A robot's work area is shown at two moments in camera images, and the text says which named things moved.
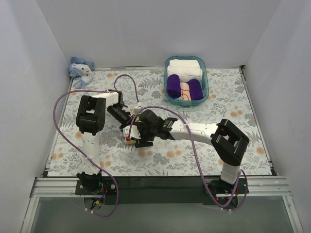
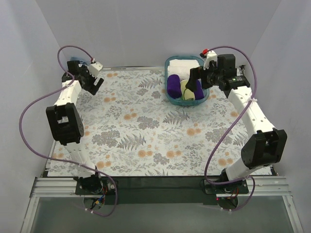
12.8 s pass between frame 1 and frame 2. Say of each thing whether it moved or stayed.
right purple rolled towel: stayed
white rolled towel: stayed
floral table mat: stayed
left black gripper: moved
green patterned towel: moved
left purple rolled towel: stayed
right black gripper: moved
